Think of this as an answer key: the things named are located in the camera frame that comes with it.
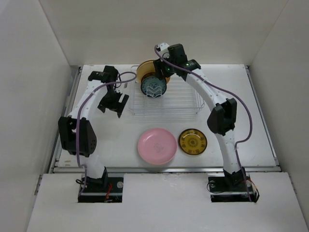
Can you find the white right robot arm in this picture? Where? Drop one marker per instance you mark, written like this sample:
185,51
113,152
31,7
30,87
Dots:
221,121

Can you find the pink plastic plate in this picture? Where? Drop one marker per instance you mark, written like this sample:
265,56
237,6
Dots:
157,146

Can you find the white wire dish rack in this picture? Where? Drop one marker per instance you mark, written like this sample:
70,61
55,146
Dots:
180,102

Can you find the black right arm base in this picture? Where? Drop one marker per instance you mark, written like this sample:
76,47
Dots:
221,192

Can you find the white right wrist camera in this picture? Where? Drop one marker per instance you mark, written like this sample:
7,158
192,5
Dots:
162,50

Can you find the yellow plate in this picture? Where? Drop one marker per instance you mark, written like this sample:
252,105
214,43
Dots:
146,69

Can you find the brown patterned small plate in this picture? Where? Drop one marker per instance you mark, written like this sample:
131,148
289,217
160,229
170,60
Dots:
192,142

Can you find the white foam front board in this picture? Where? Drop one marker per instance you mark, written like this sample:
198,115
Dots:
166,203

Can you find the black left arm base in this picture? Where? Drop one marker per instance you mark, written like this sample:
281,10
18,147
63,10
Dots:
104,190

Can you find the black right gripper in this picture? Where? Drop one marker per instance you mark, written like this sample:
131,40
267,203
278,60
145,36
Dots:
159,64

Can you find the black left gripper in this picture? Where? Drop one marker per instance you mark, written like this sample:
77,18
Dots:
116,106

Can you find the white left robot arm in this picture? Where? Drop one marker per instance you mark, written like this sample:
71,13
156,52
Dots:
77,134

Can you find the blue patterned small plate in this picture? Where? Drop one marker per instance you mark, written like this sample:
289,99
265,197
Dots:
153,87

